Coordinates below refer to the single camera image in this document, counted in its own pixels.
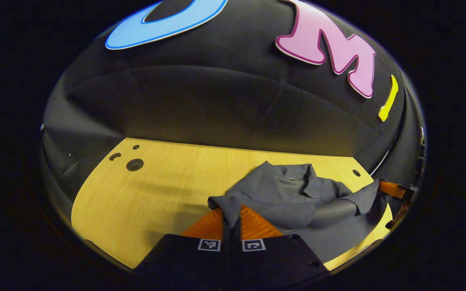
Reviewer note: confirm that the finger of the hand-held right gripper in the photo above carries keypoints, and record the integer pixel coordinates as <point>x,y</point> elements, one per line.
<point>392,189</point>

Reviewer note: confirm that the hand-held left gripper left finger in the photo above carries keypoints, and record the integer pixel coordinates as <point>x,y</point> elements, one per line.
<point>184,262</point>

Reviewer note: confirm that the black backdrop cloth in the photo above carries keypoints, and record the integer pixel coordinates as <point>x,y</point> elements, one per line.
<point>217,101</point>

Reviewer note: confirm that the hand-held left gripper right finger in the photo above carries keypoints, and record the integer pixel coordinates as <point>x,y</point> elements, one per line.
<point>277,262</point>

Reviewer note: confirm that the grey collared shirt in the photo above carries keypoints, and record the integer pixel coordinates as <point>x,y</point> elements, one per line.
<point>281,194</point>

